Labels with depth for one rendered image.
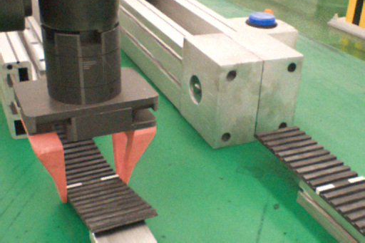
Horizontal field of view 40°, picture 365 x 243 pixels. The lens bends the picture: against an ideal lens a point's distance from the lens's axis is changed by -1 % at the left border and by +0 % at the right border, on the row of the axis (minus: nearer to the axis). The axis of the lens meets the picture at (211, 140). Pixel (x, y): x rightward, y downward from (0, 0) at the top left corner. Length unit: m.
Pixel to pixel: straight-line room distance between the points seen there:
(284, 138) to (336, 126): 0.13
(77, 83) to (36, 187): 0.14
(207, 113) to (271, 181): 0.10
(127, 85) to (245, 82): 0.15
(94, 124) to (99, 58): 0.05
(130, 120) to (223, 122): 0.15
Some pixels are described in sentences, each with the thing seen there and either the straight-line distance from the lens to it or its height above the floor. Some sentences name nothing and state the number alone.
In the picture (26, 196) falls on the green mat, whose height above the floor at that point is 0.78.
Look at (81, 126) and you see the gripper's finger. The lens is 0.39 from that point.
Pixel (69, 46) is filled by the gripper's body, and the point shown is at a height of 0.93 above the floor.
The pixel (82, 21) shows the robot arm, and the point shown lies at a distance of 0.36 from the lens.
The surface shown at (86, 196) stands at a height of 0.80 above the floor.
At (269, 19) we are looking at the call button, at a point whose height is 0.85.
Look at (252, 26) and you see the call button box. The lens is 0.74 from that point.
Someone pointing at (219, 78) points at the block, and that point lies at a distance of 0.50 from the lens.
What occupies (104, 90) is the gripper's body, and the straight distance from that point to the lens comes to 0.39.
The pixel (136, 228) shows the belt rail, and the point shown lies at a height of 0.81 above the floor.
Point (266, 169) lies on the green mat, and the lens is 0.51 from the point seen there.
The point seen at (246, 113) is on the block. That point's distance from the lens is 0.53.
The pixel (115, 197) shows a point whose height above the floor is 0.80.
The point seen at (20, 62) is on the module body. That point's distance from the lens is 0.53.
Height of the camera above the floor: 1.05
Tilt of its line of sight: 30 degrees down
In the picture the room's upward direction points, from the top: 4 degrees clockwise
